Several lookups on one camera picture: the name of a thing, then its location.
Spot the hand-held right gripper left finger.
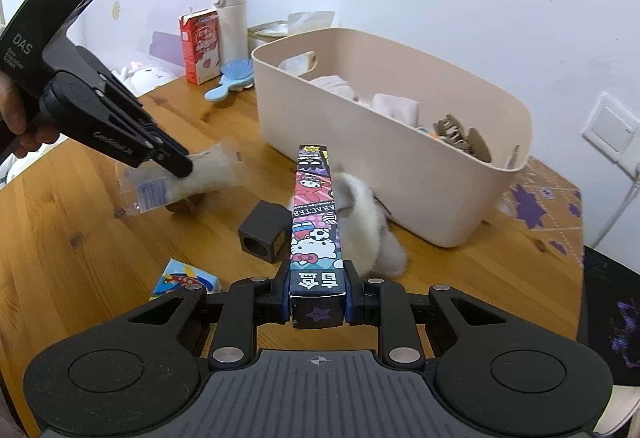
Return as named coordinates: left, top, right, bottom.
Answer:
left=125, top=268, right=293, bottom=369

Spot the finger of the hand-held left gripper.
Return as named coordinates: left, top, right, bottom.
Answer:
left=100, top=72, right=191, bottom=157
left=135, top=145, right=194, bottom=179

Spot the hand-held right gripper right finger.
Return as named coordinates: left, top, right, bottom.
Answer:
left=345, top=268, right=506, bottom=369

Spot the clear packet with white contents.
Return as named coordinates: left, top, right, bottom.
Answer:
left=117, top=138, right=246, bottom=219

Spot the long cartoon printed box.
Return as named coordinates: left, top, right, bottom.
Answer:
left=287, top=144, right=348, bottom=330

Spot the beige plastic storage basket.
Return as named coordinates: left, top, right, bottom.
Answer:
left=251, top=28, right=532, bottom=249

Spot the person's left hand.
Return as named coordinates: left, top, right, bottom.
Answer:
left=0, top=68, right=58, bottom=159

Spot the white plush toy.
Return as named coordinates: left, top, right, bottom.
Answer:
left=112, top=62, right=176, bottom=96

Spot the black cube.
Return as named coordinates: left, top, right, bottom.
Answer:
left=238, top=199, right=291, bottom=263

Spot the white fluffy plush item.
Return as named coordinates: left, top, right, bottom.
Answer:
left=287, top=172, right=408, bottom=277

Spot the light blue hairbrush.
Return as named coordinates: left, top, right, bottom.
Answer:
left=204, top=58, right=257, bottom=102

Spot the red white drink carton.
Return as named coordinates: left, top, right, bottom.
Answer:
left=179, top=8, right=222, bottom=86

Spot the colourful tissue packet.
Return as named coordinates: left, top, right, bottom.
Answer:
left=149, top=259, right=223, bottom=301

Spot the wooden desk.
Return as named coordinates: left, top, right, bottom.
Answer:
left=0, top=76, right=585, bottom=369

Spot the white thermos bottle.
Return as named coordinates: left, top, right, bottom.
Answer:
left=210, top=0, right=249, bottom=68

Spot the white sock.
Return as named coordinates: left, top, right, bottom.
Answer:
left=371, top=92, right=420, bottom=129
left=310, top=75, right=371, bottom=106

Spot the brown hair claw clip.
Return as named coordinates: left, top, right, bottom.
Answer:
left=432, top=114, right=493, bottom=163

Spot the purple patterned table mat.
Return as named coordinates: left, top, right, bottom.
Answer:
left=495, top=157, right=585, bottom=269

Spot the black mat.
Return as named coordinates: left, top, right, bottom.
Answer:
left=577, top=245, right=640, bottom=389

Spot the white power cable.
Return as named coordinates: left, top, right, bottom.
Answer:
left=591, top=165, right=640, bottom=249

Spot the white wall socket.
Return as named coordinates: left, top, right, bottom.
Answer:
left=580, top=91, right=640, bottom=163

